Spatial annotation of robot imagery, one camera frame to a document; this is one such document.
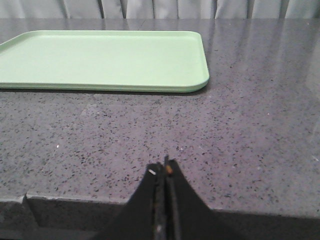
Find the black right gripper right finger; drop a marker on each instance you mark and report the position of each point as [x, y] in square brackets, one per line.
[188, 217]

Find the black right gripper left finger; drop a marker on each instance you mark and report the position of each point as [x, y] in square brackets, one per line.
[143, 217]

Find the light green plastic tray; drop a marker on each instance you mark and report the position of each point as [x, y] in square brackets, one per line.
[105, 60]

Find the grey pleated curtain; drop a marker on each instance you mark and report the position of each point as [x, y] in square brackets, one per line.
[159, 9]

